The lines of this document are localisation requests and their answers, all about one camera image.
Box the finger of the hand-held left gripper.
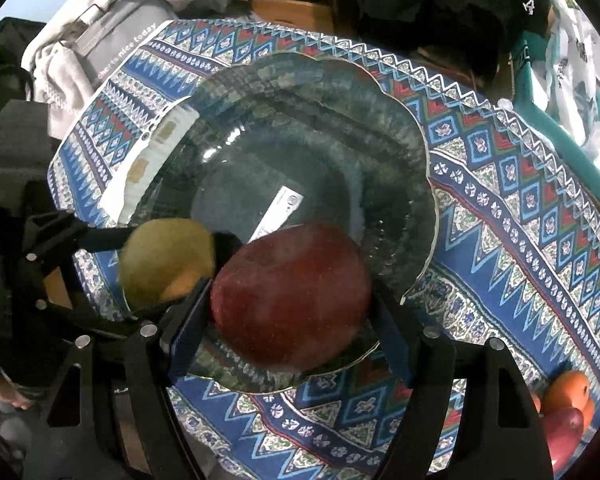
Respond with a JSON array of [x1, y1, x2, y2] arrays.
[[32, 282, 203, 338], [22, 212, 241, 273]]

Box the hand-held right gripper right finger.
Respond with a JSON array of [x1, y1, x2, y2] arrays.
[[372, 280, 556, 480]]

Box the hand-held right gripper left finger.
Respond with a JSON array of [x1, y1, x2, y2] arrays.
[[25, 277, 216, 480]]

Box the green yellow pear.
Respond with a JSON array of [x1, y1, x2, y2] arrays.
[[117, 218, 217, 311]]

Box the red apple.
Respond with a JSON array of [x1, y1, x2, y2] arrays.
[[542, 407, 586, 476], [210, 223, 372, 371]]

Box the scalloped glass plate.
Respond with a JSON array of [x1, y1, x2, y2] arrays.
[[117, 52, 440, 395]]

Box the person's left hand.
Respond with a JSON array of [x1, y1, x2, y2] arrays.
[[0, 376, 38, 413]]

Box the black bag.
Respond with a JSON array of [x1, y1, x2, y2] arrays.
[[0, 17, 56, 201]]

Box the blue patterned tablecloth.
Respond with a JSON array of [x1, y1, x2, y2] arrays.
[[45, 19, 600, 480]]

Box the grey printed bag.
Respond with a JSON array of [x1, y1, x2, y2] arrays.
[[70, 0, 181, 91]]

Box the brown cardboard box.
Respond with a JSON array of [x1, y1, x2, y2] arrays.
[[250, 0, 341, 36]]

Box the white leaf-print bag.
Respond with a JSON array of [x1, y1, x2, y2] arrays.
[[540, 0, 600, 136]]

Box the dark clothing pile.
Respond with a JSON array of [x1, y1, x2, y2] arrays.
[[295, 0, 546, 81]]

